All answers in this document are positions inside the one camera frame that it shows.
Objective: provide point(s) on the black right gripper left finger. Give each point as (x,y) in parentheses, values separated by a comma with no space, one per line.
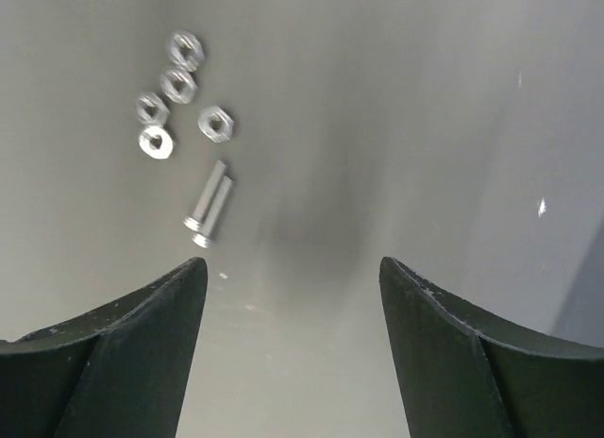
(119,370)

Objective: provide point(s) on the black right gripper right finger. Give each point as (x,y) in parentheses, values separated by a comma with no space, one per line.
(465,372)

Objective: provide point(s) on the silver cap screw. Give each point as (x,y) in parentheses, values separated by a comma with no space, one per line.
(203,237)
(196,219)

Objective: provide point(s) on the silver hex nut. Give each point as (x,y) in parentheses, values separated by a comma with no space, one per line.
(215,123)
(156,142)
(185,50)
(151,110)
(178,85)

